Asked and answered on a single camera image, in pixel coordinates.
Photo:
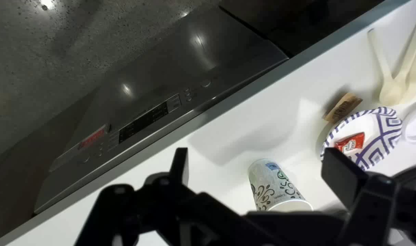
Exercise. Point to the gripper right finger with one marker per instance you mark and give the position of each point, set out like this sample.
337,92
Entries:
375,201

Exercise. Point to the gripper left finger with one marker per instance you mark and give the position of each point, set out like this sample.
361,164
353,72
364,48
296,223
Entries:
167,205

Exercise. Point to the dark cabinet door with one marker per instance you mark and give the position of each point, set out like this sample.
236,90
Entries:
296,20

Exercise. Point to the red sachet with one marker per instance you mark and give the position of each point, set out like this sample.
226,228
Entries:
350,142

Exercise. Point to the printed paper cup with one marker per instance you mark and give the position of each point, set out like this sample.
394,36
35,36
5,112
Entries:
273,186

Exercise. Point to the brown sachet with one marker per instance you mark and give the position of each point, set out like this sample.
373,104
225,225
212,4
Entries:
343,107

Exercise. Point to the blue patterned paper plate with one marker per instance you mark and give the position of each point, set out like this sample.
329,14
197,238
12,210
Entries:
382,136

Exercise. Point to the grey dishwasher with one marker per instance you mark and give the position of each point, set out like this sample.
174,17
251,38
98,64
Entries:
180,75

